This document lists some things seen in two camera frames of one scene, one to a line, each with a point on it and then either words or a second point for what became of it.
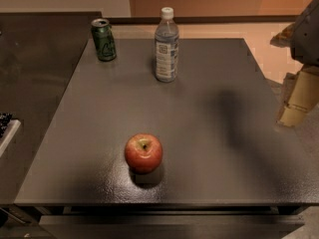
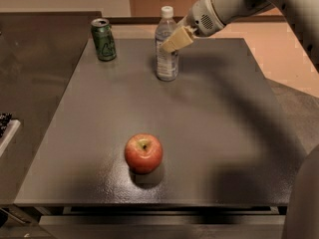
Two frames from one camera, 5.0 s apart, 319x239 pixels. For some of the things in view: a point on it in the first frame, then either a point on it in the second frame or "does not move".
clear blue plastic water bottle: [166, 47] does not move
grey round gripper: [306, 39] → [201, 21]
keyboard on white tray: [8, 126] does not move
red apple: [144, 152] does not move
